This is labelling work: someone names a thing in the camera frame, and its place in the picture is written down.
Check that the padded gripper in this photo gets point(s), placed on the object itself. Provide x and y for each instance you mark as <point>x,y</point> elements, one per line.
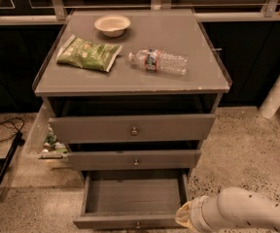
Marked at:
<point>196,214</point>

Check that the grey bottom drawer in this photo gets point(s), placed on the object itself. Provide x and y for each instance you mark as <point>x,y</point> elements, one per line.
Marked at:
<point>136,199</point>

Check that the grey drawer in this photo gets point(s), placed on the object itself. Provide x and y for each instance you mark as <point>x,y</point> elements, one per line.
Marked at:
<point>133,159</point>
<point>136,199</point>
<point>122,129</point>

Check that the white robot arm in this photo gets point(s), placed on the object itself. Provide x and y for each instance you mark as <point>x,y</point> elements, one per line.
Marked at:
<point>235,186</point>

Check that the grey middle drawer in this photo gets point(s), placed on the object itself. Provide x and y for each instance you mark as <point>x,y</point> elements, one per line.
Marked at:
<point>133,159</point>

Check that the grey top drawer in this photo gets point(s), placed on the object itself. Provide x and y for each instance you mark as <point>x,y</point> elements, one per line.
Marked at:
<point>122,129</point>

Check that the grey three-drawer cabinet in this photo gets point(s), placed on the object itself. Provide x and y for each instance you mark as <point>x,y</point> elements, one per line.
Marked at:
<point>126,91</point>

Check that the clear plastic storage bin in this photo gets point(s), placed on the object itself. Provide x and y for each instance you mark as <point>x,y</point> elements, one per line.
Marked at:
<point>36,137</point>

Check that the clear plastic water bottle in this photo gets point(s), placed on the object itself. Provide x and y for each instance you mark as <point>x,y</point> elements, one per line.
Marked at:
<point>159,61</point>

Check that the black floor stand bar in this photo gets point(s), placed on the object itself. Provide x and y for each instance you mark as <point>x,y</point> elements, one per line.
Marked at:
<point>17,141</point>

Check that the green chip bag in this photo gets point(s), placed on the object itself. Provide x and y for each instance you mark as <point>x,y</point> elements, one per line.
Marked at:
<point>88,55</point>

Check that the white paper bowl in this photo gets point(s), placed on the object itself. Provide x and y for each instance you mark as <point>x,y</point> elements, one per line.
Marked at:
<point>112,25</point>

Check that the metal window railing frame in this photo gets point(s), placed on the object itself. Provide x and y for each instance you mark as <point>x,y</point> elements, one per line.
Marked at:
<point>146,4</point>

